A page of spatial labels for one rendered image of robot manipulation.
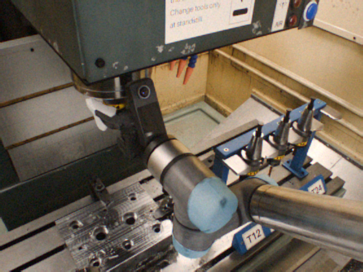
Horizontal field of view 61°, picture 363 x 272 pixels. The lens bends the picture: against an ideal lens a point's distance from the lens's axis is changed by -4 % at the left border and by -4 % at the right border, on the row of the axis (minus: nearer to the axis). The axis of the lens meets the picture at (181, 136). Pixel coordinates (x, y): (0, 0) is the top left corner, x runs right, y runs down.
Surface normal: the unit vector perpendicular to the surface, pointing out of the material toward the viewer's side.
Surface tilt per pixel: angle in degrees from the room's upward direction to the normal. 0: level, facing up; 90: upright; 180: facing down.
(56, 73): 90
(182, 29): 90
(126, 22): 90
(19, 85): 90
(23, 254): 0
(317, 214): 56
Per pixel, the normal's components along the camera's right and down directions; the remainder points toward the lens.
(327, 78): -0.81, 0.35
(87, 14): 0.59, 0.53
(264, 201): -0.80, -0.45
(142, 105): 0.51, 0.13
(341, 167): -0.29, -0.56
